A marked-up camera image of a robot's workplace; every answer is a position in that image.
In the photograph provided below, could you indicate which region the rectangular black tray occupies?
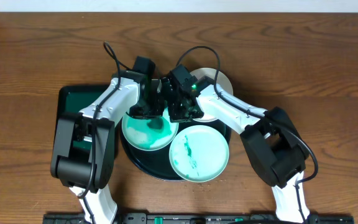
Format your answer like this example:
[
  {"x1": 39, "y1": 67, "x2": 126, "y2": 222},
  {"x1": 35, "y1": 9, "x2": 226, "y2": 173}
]
[{"x1": 55, "y1": 84, "x2": 118, "y2": 160}]

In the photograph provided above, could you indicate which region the green sponge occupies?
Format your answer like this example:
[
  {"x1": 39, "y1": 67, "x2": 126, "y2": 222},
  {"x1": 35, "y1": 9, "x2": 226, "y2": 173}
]
[{"x1": 147, "y1": 117, "x2": 164, "y2": 132}]

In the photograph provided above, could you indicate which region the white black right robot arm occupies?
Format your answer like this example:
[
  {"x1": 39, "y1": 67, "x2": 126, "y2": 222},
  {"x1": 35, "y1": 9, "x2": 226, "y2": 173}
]
[{"x1": 161, "y1": 77, "x2": 316, "y2": 223}]

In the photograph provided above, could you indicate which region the white plate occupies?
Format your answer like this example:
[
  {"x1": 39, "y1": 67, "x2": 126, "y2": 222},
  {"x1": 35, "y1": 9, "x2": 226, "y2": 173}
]
[{"x1": 190, "y1": 67, "x2": 233, "y2": 123}]

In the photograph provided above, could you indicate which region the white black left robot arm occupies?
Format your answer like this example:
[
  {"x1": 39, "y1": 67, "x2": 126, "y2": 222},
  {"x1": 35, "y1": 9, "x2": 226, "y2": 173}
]
[{"x1": 50, "y1": 70, "x2": 164, "y2": 223}]

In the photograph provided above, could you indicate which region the green stained plate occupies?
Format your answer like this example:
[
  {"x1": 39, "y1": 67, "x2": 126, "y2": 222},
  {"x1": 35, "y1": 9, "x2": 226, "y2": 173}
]
[
  {"x1": 122, "y1": 108, "x2": 179, "y2": 151},
  {"x1": 168, "y1": 125, "x2": 229, "y2": 183}
]

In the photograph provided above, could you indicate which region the green stained plate front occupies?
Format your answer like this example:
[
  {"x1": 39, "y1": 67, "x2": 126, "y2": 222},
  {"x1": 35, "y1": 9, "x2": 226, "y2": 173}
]
[{"x1": 168, "y1": 125, "x2": 229, "y2": 183}]

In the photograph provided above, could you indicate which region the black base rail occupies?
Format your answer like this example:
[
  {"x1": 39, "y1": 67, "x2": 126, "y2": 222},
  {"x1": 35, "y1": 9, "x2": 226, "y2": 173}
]
[{"x1": 42, "y1": 213, "x2": 354, "y2": 224}]

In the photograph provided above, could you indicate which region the round black tray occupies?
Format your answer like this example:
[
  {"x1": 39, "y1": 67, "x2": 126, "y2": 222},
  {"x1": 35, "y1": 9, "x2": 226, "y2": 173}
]
[{"x1": 120, "y1": 120, "x2": 231, "y2": 181}]

